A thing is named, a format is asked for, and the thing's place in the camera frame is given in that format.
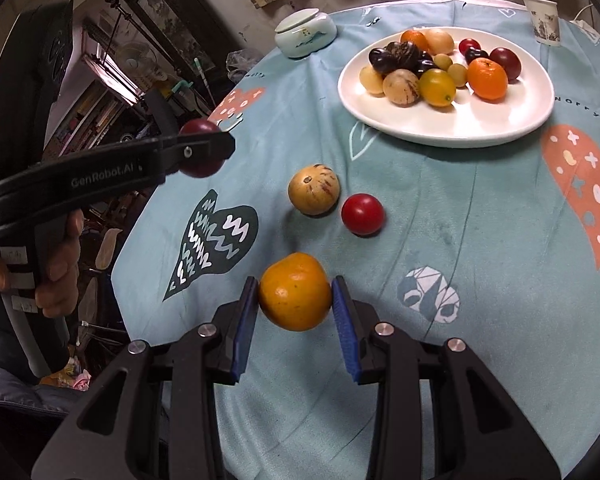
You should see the orange mandarin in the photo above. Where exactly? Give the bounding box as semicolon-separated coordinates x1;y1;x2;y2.
467;58;509;102
400;29;429;52

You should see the dark framed picture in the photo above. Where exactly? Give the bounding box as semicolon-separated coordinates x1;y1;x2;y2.
114;0;218;73

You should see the red tomato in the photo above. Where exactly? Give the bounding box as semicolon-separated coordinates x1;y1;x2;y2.
341;193;385;236

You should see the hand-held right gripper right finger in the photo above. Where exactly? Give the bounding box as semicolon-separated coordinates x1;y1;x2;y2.
330;274;565;480

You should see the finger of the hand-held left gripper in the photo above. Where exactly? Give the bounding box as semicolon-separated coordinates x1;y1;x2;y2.
152;132;236;178
142;91;181;140

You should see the clear plastic bag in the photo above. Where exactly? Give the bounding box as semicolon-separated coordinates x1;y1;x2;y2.
226;49;260;85

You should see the standing fan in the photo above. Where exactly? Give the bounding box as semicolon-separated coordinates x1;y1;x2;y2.
114;41;157;86

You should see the person's left hand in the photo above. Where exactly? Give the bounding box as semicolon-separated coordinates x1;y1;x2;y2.
0;209;87;319

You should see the bookshelf with books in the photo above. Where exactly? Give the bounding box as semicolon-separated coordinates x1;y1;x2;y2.
42;77;148;161

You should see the white lidded ceramic jar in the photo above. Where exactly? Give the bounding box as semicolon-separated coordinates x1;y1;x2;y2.
273;8;338;59

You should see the yellow orange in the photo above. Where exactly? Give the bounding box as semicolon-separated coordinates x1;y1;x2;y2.
419;68;456;108
258;252;333;332

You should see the tan striped pepino melon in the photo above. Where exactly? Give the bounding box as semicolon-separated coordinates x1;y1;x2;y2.
287;164;340;217

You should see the dark purple plum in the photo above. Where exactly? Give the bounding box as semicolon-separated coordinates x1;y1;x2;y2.
369;48;394;74

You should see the tan smooth pepino melon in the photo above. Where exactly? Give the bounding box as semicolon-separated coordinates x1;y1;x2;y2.
424;28;455;55

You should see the white round plate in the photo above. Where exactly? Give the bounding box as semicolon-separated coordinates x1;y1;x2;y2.
337;26;555;149

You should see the mop with teal handle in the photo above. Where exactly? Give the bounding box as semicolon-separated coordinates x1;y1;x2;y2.
192;56;213;101

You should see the printed paper cup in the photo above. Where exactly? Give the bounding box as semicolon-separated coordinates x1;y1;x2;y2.
521;0;562;48

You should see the tan speckled pepino melon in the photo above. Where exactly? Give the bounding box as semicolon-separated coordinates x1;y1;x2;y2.
382;70;421;106

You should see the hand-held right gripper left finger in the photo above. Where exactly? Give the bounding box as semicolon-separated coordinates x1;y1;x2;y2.
29;275;260;480

